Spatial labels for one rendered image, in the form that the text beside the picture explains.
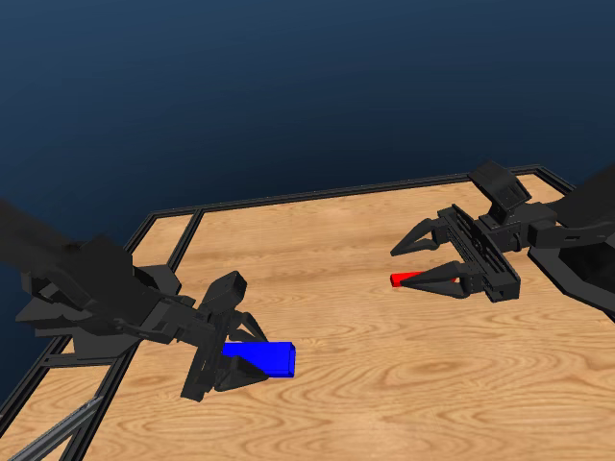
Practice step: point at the silver aluminium bar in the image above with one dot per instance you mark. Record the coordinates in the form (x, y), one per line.
(53, 429)

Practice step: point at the thin red peg bar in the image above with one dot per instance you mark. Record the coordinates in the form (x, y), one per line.
(401, 278)

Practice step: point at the black table frame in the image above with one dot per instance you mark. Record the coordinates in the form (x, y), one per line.
(182, 240)

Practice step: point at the blue hollow socket block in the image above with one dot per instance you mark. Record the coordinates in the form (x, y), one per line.
(269, 357)

